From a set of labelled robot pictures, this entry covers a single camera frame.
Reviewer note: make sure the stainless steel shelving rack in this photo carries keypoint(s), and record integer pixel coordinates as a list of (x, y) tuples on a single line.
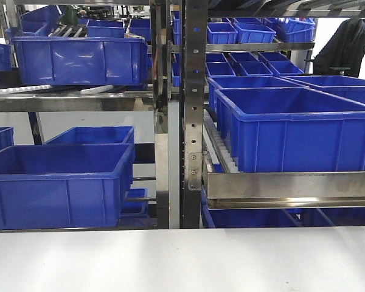
[(227, 190)]

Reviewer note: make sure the blue bin behind front right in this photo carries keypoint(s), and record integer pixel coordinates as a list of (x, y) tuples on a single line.
[(244, 82)]

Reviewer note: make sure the blue bin behind lower left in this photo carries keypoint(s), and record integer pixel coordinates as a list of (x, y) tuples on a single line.
[(95, 135)]

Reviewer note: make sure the small blue bin middle shelf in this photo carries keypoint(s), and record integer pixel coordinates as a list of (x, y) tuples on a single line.
[(253, 69)]

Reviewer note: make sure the small blue bin shelf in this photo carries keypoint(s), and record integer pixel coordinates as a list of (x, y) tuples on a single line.
[(221, 33), (253, 69)]

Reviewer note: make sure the large blue bin front right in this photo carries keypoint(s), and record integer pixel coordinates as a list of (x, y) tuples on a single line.
[(291, 130)]

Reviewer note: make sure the large blue bin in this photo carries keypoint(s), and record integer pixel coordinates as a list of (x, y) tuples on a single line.
[(291, 130), (58, 60), (64, 186)]

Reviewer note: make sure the small blue bin upper shelf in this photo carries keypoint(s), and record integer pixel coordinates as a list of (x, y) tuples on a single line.
[(221, 33)]

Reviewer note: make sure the blue bin bottom right shelf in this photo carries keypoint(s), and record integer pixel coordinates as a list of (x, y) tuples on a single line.
[(248, 218)]

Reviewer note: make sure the small blue bin upper middle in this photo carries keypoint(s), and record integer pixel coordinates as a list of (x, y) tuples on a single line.
[(254, 33)]

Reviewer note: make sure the small blue bin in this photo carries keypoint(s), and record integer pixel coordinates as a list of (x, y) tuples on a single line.
[(295, 30), (254, 33)]

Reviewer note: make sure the large blue bin lower left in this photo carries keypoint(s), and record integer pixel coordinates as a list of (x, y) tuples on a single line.
[(64, 186)]

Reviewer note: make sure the small blue bin upper right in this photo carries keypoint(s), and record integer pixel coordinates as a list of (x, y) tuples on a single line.
[(295, 30)]

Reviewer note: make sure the large blue bin upper left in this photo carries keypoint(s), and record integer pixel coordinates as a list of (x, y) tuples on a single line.
[(58, 60)]

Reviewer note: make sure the black jacket on chair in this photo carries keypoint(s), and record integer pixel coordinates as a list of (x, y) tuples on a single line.
[(345, 49)]

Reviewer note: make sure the blue bin far right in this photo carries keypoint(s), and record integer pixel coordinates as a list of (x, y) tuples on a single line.
[(348, 87)]

